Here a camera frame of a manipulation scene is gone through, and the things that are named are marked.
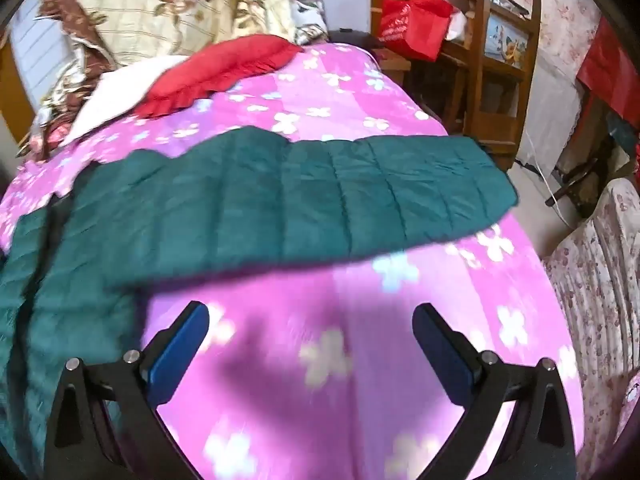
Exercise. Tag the cartoon print box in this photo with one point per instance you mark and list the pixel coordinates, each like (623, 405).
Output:
(507, 37)

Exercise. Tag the red frilled cushion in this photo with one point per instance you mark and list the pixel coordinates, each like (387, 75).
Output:
(220, 67)

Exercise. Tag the floral sofa cover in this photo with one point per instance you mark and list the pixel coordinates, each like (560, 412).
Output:
(595, 285)

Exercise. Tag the dark wooden stool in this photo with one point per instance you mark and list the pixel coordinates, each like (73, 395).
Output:
(585, 170)

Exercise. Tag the small floral pillow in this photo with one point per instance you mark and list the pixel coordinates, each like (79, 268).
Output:
(310, 10)

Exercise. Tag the red cloth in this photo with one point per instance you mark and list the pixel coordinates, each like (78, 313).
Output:
(610, 75)

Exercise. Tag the wooden chair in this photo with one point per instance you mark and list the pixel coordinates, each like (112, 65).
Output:
(482, 85)

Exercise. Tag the cream floral quilt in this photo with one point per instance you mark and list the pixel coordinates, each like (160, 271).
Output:
(150, 10)

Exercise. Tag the yellow wooden board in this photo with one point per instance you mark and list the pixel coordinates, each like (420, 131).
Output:
(10, 85)

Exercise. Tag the pink floral bedsheet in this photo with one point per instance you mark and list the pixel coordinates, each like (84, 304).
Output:
(320, 385)

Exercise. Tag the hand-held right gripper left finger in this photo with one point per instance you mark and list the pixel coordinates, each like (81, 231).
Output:
(180, 355)

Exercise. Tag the green quilted jacket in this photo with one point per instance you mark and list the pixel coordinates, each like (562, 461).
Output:
(250, 200)

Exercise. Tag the white pillow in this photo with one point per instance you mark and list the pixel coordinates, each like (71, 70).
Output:
(115, 95)

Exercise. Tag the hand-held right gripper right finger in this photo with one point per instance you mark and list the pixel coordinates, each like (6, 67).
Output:
(442, 355)

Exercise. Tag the brown floral cloth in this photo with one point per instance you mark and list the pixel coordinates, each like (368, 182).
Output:
(65, 10)

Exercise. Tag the red shopping bag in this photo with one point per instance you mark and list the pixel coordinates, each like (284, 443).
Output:
(415, 25)

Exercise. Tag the pale floral curtain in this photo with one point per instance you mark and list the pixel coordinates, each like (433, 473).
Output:
(560, 20)

